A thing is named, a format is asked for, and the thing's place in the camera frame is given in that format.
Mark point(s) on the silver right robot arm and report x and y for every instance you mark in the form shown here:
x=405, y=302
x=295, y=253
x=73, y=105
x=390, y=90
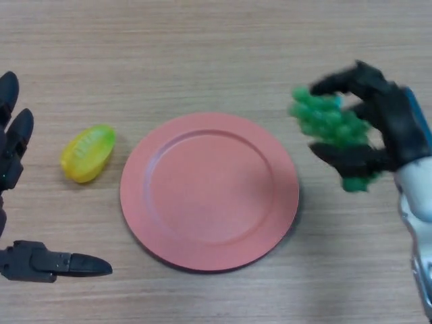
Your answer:
x=416, y=202

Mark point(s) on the green grape bunch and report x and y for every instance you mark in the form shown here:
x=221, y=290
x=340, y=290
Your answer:
x=324, y=121

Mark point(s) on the pink round plate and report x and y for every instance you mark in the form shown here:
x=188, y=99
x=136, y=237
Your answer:
x=209, y=192

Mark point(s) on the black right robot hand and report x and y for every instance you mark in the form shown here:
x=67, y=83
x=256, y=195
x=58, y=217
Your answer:
x=398, y=125

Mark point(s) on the yellow green starfruit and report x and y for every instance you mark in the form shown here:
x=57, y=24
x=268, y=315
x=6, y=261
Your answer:
x=87, y=153

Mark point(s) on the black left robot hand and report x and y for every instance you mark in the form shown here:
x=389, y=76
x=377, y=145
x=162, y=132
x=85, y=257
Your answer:
x=11, y=141

